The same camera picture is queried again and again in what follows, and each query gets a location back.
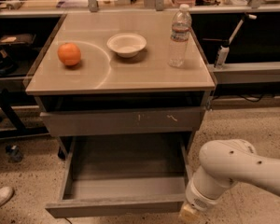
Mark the white bowl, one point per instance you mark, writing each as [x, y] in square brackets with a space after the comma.
[126, 45]

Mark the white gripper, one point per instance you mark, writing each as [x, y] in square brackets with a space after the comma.
[198, 200]

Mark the black tool on shelf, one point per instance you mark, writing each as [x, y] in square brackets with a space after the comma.
[7, 65]

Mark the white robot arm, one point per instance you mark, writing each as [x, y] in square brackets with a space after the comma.
[223, 164]

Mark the white sneaker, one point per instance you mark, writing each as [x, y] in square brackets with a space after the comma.
[6, 193]

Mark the clear plastic water bottle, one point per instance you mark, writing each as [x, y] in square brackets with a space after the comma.
[180, 28]

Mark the grey drawer cabinet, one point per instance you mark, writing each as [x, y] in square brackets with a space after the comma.
[102, 80]

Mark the small dark floor object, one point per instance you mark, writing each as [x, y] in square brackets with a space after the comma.
[14, 153]

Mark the orange fruit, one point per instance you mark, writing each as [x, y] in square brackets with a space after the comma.
[69, 54]

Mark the grey top drawer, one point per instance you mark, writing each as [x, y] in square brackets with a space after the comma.
[121, 121]

